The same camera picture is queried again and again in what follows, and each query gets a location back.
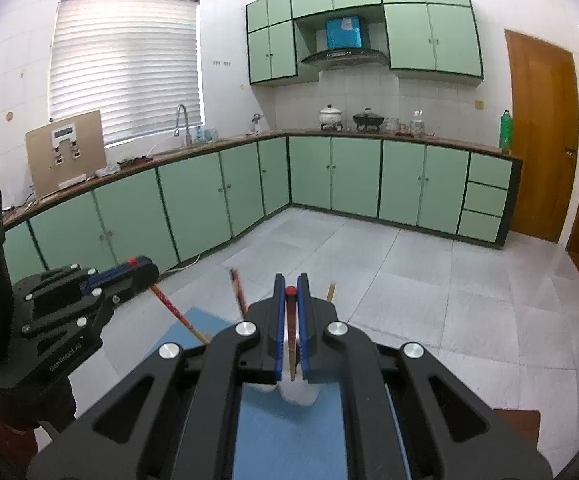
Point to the white window blind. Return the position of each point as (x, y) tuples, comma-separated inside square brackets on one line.
[(124, 70)]

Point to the white plastic device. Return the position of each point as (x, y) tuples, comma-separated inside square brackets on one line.
[(64, 135)]

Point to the cluster of small jars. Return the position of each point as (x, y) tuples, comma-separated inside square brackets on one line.
[(416, 125)]

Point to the brown wooden chair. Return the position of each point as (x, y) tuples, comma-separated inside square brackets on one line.
[(519, 425)]

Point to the green kitchen cabinets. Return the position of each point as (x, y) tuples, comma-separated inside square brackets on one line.
[(369, 175), (419, 35)]

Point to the plain wooden chopstick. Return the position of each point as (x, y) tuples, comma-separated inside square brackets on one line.
[(330, 294)]

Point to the brown cardboard board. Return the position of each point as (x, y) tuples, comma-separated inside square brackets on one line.
[(39, 170)]

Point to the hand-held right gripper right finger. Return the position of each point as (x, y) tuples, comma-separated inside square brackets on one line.
[(304, 335)]

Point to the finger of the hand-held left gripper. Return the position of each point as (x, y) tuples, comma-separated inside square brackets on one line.
[(104, 280), (144, 272)]

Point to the blue tablecloth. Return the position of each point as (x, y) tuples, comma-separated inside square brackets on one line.
[(289, 440)]

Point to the black wok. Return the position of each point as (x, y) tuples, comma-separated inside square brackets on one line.
[(368, 121)]

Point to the metal kitchen faucet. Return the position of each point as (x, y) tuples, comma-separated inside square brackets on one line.
[(188, 132)]

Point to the green drawer unit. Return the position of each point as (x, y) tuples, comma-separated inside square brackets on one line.
[(487, 195)]

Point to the green plastic bottle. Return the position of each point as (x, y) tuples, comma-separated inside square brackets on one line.
[(506, 132)]

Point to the green upper kitchen cabinets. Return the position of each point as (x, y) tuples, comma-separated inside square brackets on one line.
[(419, 35)]

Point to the green lower kitchen cabinets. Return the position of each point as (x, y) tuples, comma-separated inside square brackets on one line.
[(369, 175)]

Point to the white plastic utensil holder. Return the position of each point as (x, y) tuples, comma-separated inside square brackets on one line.
[(297, 394)]

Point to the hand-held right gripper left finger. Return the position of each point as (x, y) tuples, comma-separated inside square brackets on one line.
[(280, 320)]

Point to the small metal tap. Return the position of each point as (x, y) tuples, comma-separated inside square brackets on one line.
[(257, 121)]

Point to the white cooking pot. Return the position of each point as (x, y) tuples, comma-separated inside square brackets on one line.
[(330, 116)]

